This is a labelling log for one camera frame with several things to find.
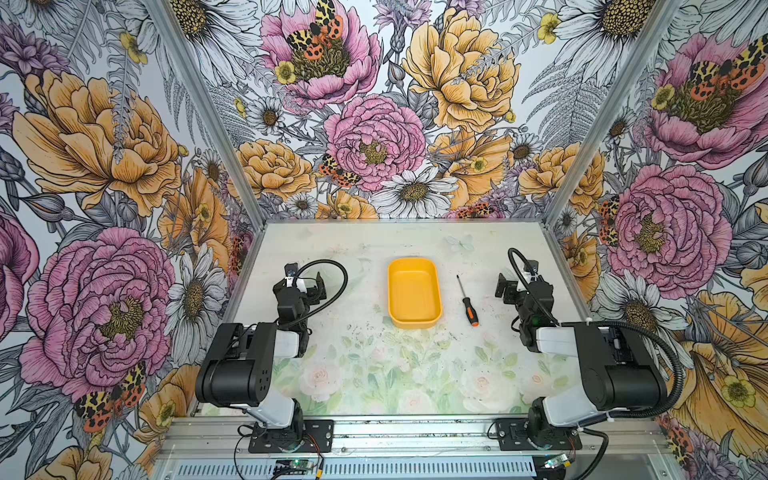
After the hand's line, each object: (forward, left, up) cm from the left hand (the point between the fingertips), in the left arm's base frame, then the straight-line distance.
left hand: (305, 282), depth 94 cm
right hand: (-1, -65, 0) cm, 65 cm away
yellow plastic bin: (+3, -34, -11) cm, 36 cm away
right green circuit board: (-46, -63, -9) cm, 79 cm away
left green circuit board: (-46, -3, -8) cm, 47 cm away
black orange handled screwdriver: (-9, -52, -7) cm, 53 cm away
